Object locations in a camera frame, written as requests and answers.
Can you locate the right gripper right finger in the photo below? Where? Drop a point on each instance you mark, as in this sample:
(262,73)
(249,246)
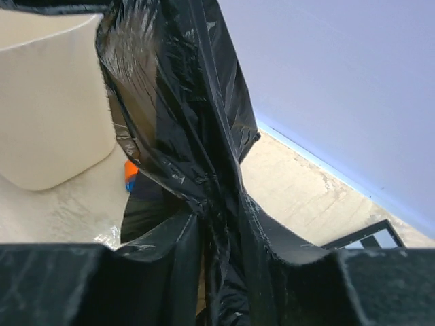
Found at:
(285,273)

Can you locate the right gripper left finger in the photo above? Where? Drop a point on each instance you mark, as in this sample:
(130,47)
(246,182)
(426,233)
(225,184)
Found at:
(161,272)

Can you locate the black trash bag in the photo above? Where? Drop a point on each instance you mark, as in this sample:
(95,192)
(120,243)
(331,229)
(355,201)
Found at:
(183,115)

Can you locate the beige plastic trash bin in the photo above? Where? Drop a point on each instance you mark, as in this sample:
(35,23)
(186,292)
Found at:
(55,119)

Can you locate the black white chessboard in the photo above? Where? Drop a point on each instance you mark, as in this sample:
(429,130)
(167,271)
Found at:
(380,235)

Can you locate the colourful toy car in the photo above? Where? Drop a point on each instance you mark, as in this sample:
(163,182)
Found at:
(130,174)

